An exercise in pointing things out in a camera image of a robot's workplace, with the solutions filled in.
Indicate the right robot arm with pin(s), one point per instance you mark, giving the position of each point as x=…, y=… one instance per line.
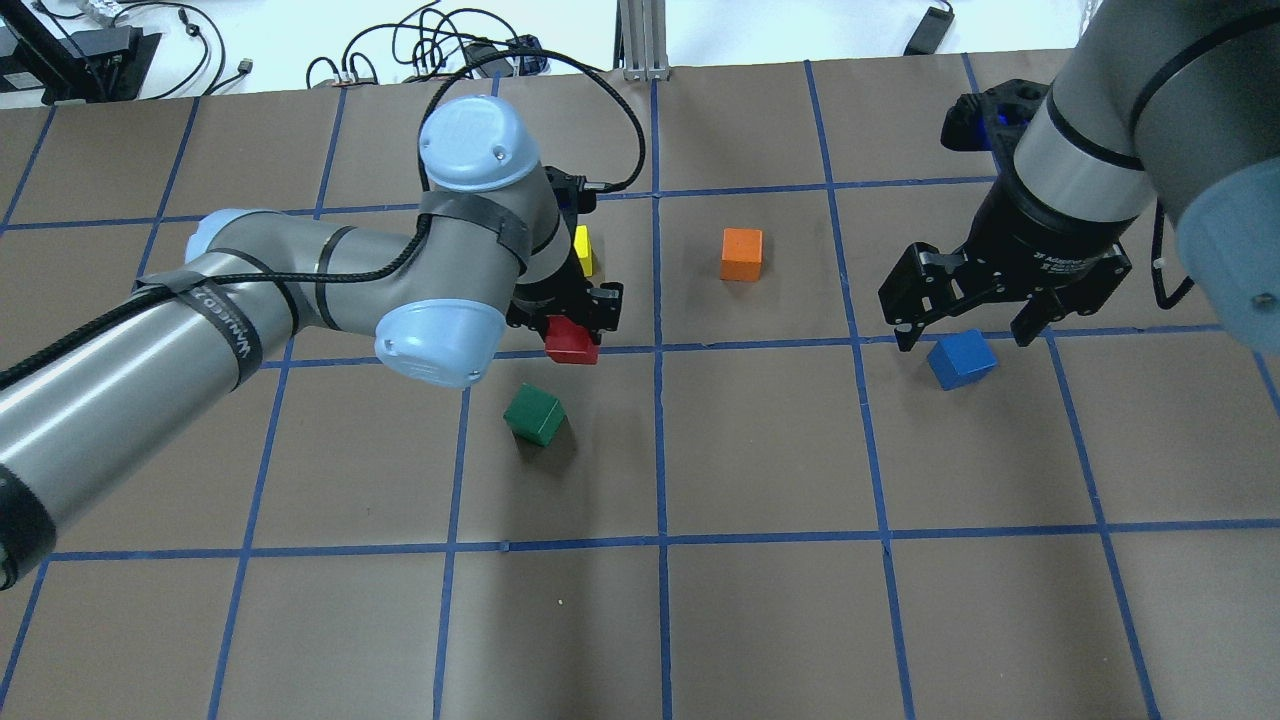
x=1161, y=101

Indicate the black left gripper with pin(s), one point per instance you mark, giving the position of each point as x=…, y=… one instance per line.
x=553, y=296

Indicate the yellow wooden block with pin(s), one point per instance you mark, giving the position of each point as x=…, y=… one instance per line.
x=584, y=250

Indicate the orange wooden block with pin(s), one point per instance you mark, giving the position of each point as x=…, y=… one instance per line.
x=742, y=254

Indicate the black power adapter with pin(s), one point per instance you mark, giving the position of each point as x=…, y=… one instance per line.
x=930, y=31

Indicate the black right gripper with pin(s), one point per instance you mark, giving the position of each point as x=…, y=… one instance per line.
x=1040, y=243

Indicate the blue wooden block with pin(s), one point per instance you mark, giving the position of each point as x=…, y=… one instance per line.
x=961, y=359

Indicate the red wooden block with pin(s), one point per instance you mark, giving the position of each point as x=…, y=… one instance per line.
x=567, y=342

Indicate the green wooden block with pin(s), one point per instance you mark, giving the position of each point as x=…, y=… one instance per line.
x=534, y=415

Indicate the aluminium frame post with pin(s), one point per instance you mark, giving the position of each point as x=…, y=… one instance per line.
x=640, y=41

